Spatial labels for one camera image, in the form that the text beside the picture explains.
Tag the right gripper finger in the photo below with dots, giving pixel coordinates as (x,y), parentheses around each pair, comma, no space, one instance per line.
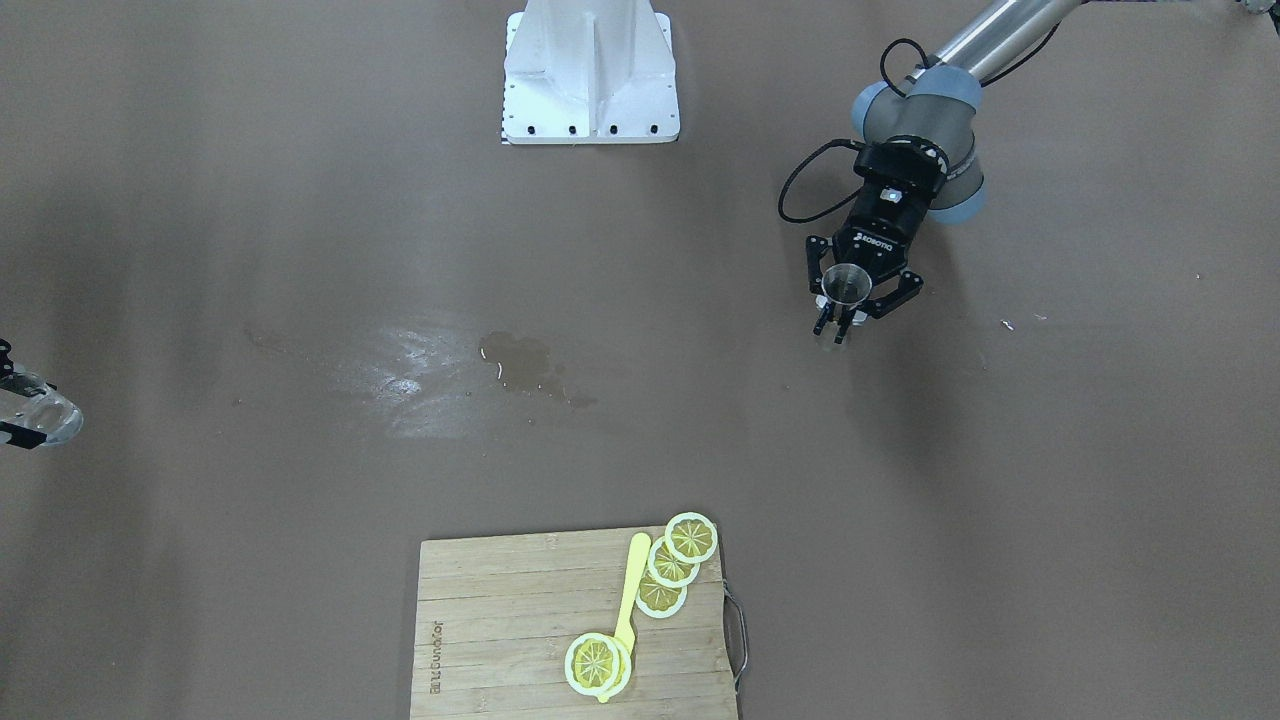
(21,437)
(14,377)

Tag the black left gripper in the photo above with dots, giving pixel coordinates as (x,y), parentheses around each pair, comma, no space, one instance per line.
(874,245)

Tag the steel double jigger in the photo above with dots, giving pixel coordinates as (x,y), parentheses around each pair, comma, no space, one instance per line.
(847,285)

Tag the clear glass measuring cup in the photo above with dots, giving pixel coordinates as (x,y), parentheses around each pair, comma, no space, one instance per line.
(51,413)

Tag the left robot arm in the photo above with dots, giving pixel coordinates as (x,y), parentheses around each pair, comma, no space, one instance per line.
(939,99)

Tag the yellow plastic stick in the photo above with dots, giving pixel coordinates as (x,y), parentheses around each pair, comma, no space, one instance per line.
(624,635)

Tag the lemon slice on stick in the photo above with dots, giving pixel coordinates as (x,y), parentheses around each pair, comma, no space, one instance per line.
(597,666)

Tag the wooden cutting board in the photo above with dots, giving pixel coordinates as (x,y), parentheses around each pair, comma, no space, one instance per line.
(495,617)

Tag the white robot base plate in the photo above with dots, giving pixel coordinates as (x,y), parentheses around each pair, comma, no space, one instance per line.
(589,72)

